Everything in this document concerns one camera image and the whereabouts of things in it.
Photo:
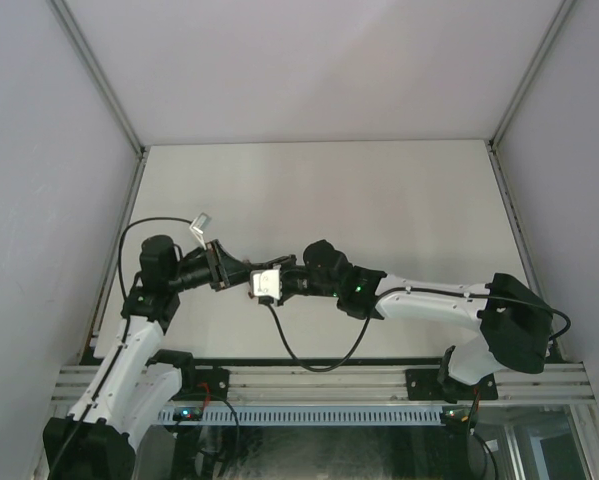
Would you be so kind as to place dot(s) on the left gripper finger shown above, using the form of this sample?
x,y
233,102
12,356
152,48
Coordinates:
x,y
227,262
234,275

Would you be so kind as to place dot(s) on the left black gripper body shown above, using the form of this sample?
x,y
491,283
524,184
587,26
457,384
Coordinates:
x,y
213,267

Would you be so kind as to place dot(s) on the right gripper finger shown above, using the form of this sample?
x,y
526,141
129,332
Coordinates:
x,y
283,263
285,296

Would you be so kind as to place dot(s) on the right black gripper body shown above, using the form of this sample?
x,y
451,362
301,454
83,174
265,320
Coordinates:
x,y
299,279

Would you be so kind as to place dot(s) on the brown water faucet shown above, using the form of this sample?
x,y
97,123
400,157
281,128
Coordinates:
x,y
248,295

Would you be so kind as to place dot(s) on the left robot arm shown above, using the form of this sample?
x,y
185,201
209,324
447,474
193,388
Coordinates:
x,y
100,435

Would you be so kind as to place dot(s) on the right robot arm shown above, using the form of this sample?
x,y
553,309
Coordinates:
x,y
511,325

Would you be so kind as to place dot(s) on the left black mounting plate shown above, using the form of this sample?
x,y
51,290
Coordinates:
x,y
204,383

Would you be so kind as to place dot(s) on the black mounting plate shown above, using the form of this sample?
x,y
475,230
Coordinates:
x,y
423,385
204,383

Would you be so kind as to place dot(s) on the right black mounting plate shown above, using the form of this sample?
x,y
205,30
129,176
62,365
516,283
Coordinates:
x,y
423,385

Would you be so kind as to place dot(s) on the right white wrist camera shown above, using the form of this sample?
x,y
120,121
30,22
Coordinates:
x,y
266,283

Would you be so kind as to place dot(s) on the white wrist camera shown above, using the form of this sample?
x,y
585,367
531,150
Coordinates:
x,y
199,225
266,283

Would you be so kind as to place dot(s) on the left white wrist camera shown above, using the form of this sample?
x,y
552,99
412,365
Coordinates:
x,y
199,225

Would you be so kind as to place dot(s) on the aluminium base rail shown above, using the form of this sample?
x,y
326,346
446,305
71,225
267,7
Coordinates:
x,y
559,384

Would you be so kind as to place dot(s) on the blue slotted cable duct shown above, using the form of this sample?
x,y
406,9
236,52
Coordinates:
x,y
273,416

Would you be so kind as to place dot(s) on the right aluminium frame post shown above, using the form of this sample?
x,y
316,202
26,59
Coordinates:
x,y
545,46

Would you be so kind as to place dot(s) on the aluminium frame post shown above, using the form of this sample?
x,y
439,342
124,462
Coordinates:
x,y
87,57
545,46

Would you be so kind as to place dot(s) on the left aluminium frame post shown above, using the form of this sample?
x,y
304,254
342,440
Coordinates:
x,y
87,57

